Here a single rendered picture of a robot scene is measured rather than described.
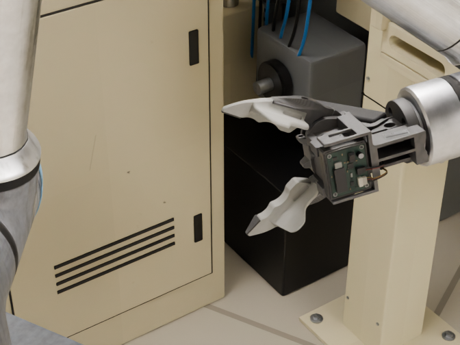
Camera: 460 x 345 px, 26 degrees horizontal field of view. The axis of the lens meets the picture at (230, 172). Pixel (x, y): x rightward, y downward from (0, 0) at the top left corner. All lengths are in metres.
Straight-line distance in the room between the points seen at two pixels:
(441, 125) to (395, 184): 0.88
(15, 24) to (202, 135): 1.03
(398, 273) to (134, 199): 0.57
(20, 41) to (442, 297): 1.55
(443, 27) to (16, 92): 0.47
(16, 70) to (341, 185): 0.37
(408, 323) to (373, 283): 0.15
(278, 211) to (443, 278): 1.41
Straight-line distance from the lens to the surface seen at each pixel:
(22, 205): 1.19
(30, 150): 1.18
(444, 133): 1.07
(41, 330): 1.46
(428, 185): 2.00
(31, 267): 2.00
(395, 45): 1.68
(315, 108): 1.07
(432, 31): 0.90
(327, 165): 1.03
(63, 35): 1.77
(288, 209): 1.09
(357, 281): 2.18
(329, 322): 2.31
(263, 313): 2.33
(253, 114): 1.04
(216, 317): 2.32
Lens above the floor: 1.61
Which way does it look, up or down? 36 degrees down
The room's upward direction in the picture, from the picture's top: straight up
